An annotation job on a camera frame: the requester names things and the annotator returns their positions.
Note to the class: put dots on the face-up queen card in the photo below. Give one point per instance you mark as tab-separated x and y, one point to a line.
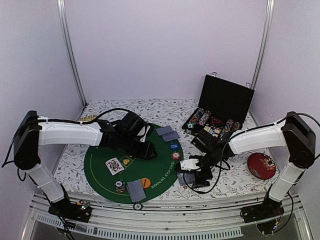
114	166

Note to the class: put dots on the orange big blind button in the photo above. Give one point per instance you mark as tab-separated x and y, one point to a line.
146	182

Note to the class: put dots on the aluminium right corner post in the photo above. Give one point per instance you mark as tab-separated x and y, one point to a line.
270	4

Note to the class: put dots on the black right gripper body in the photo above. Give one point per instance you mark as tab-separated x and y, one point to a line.
211	160

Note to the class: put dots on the aluminium corner post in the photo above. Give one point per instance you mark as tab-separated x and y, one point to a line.
61	7
270	4

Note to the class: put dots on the green round poker mat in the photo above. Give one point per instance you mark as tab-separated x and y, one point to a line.
160	170

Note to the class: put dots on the blue small blind button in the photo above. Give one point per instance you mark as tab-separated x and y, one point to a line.
174	146

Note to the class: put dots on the aluminium left corner post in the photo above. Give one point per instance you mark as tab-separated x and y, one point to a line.
61	7

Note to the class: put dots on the red floral bowl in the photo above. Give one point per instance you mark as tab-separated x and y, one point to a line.
261	166

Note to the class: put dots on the red triangle all-in marker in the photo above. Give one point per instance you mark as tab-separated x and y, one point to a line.
215	121

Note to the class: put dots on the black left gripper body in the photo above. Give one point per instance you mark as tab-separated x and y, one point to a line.
129	146

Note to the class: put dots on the boxed card deck in case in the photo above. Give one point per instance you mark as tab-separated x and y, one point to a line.
212	130

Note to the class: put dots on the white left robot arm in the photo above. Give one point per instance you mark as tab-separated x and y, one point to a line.
36	133

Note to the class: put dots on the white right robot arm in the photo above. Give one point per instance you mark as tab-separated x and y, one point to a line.
291	133

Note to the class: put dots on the black poker chip case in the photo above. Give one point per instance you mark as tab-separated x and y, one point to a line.
224	99

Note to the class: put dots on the floral white tablecloth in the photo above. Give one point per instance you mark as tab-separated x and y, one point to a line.
238	181

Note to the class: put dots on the blue checked card deck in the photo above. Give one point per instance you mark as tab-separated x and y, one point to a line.
186	178

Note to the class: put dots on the dealt cards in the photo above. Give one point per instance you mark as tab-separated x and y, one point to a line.
167	133
136	190

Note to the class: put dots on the small chip stack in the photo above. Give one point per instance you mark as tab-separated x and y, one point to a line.
176	156

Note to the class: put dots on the woven bamboo tray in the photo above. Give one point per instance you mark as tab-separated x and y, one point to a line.
87	118

